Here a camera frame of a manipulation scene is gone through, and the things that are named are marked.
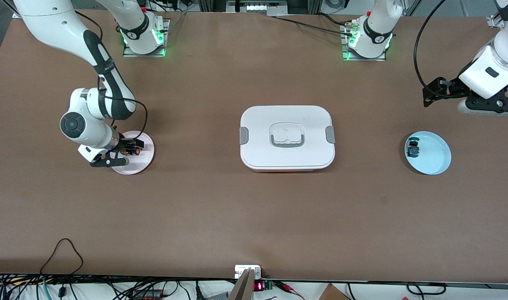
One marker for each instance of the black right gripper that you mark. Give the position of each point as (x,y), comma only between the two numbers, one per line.
(122,145)

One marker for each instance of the orange push button switch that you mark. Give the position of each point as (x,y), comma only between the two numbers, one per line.
(135,152)

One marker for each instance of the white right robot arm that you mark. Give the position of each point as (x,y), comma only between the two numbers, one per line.
(49,21)

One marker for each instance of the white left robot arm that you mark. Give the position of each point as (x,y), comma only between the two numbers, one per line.
(376,33)

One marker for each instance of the white lunch box grey latches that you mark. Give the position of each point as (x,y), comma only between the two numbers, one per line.
(287,156)

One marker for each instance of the white outlet box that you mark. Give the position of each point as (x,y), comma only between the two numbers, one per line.
(247,268)

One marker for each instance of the brown cardboard box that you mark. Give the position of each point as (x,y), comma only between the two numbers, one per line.
(333,293)

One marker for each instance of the pink round plate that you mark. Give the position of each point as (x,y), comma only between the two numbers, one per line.
(143,163)

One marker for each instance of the light blue round plate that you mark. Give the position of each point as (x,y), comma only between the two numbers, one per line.
(435,156)

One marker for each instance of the red connector strip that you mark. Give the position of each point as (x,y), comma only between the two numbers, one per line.
(145,295)

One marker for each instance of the grey aluminium bar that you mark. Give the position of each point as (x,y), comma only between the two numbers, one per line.
(243,287)

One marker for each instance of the red digit display module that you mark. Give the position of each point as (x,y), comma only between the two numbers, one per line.
(260,286)

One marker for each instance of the aluminium corner bracket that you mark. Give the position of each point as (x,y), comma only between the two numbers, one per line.
(495,21)

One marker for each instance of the metal base plate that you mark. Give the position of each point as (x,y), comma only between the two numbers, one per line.
(344,50)
(127,52)

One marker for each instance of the aluminium extrusion frame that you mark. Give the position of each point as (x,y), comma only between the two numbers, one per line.
(212,5)

